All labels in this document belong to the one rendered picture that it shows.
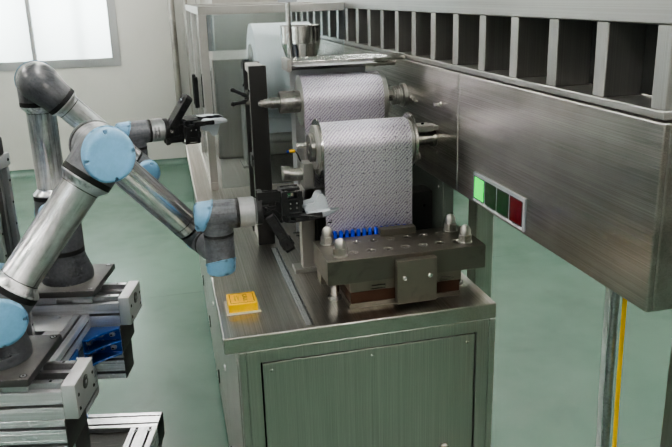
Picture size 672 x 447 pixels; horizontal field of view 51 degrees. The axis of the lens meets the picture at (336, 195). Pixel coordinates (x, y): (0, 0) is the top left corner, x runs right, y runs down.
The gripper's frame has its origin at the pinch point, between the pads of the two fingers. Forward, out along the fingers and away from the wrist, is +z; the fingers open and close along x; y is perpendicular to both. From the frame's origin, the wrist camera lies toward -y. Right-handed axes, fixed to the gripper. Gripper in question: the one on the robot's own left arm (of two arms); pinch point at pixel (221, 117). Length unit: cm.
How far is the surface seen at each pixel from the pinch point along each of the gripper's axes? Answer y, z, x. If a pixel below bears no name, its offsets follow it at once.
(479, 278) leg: 36, 54, 77
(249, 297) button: 22, -21, 82
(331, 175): -3, 4, 75
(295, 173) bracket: -2, -2, 65
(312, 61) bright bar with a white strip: -26, 13, 43
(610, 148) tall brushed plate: -31, 17, 148
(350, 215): 8, 9, 77
